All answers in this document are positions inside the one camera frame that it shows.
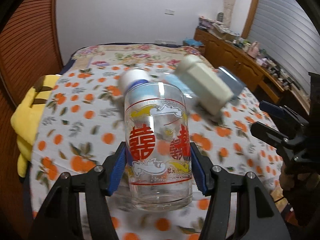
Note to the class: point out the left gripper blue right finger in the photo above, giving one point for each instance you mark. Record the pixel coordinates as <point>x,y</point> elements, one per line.
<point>198,170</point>

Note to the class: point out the floral bed blanket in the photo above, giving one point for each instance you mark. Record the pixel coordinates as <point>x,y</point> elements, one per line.
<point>104,55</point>

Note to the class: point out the wooden sideboard cabinet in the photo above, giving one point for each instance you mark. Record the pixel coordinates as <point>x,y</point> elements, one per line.
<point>265,87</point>

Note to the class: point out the white wall switch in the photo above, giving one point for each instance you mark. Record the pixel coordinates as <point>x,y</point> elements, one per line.
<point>169,12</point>

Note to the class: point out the white wall socket strip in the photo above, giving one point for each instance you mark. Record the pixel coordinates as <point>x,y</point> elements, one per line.
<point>165,42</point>

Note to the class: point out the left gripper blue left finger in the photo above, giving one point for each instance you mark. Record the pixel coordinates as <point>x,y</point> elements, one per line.
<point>118,162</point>

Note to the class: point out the grey window blind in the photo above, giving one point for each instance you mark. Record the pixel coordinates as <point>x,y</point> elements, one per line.
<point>286,33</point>

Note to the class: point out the cardboard box with cloth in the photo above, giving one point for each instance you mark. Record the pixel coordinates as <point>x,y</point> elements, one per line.
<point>221,32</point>

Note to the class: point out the clear glass red characters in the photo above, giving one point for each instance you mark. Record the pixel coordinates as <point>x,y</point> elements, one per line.
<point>158,147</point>

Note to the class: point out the cream faceted mug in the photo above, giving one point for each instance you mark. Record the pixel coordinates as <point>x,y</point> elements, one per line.
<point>211,91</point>

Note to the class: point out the yellow plush toy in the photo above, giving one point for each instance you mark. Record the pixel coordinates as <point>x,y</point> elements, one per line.
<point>25,120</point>

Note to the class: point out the blue item box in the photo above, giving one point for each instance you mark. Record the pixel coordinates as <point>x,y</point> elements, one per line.
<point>193,43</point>

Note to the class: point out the brown louvered wardrobe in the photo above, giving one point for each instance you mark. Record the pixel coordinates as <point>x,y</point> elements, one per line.
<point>29,50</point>

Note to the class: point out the pink thermos jug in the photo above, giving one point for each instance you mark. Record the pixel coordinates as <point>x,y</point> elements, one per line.
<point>253,50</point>

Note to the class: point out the blue translucent plastic cup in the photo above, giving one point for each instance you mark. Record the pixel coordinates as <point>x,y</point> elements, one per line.
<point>232,81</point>

